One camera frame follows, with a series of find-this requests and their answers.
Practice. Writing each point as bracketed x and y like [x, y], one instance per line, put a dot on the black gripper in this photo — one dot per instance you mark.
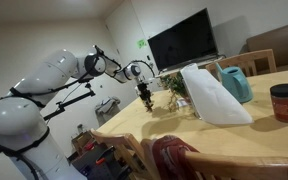
[144, 89]

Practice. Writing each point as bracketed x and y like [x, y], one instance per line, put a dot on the brown star-shaped ornament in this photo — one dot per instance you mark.
[149, 108]

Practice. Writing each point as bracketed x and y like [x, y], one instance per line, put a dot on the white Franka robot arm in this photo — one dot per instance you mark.
[14, 123]

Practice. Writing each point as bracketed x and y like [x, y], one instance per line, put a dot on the potted green trailing plant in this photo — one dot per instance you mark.
[175, 85]

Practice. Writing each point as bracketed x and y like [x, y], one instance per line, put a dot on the white napkin under plant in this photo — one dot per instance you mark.
[181, 103]

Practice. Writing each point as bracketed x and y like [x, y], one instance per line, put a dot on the white television stand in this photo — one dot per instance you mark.
[170, 71]

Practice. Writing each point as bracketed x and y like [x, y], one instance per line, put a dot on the grey cloth bag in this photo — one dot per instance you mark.
[107, 106]

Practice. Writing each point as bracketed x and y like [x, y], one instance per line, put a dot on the wooden slat-back chair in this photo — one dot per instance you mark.
[250, 56]
[124, 140]

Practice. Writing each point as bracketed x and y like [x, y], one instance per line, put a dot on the green sticky note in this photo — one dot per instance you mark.
[141, 44]

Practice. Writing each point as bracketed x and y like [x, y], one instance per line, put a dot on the red patterned cloth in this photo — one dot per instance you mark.
[167, 156]

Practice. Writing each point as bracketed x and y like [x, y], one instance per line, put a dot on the white paper towel roll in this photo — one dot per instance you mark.
[214, 100]

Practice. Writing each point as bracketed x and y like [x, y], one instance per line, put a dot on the black flat screen television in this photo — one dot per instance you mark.
[184, 41]

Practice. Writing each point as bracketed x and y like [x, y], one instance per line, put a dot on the black storage case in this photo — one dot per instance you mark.
[97, 166]

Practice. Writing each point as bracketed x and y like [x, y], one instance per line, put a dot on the teal watering can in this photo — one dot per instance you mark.
[239, 85]

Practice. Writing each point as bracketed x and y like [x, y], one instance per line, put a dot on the red-brown jar black lid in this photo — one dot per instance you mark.
[285, 105]

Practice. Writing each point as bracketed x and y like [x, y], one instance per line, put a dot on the brown sofa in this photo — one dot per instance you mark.
[280, 43]

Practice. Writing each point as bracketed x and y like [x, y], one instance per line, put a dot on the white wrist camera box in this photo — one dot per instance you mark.
[139, 80]

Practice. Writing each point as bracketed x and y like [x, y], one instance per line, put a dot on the black camera on stand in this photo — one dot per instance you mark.
[88, 80]

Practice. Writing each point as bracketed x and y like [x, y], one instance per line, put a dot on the black articulated camera stand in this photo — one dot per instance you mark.
[67, 104]

